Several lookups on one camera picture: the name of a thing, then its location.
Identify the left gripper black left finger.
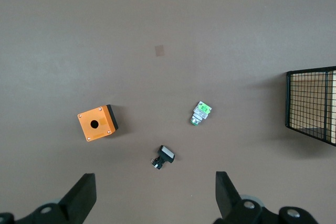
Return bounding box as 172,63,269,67
15,173,97,224

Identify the green push-button switch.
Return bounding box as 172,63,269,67
188,100,213,126

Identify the orange push-button enclosure box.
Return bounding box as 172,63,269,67
77,104,119,143

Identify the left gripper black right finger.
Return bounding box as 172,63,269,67
213,171,320,224

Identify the black wire mesh basket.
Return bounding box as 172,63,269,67
285,66,336,147

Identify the black switch with white cap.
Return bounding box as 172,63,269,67
150,145,176,170

